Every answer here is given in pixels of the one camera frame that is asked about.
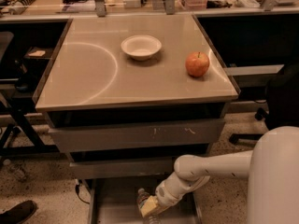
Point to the black desk frame left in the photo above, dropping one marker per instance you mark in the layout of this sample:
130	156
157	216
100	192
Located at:
38	147

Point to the grey drawer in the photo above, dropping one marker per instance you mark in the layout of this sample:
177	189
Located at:
122	168
137	135

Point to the dark shoe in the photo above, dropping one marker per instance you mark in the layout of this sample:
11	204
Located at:
19	213

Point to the open bottom drawer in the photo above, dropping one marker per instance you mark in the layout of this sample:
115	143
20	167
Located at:
113	201

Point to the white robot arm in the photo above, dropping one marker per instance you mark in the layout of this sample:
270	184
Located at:
271	168

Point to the white paper bowl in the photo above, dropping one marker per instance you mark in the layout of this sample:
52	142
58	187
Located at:
141	47

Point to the top grey drawer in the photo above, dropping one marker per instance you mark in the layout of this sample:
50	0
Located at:
137	135

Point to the red apple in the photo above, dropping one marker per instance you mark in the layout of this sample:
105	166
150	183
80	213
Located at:
197	64

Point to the grey drawer cabinet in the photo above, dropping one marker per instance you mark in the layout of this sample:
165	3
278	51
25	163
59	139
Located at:
93	82

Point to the middle grey drawer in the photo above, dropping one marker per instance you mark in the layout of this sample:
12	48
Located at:
122	168

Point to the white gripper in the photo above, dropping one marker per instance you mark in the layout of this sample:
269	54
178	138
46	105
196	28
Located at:
163	193

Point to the clear plastic water bottle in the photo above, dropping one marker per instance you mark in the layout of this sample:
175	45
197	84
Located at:
142	197

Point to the black office chair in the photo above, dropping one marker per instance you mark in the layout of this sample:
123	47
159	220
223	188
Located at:
282	98

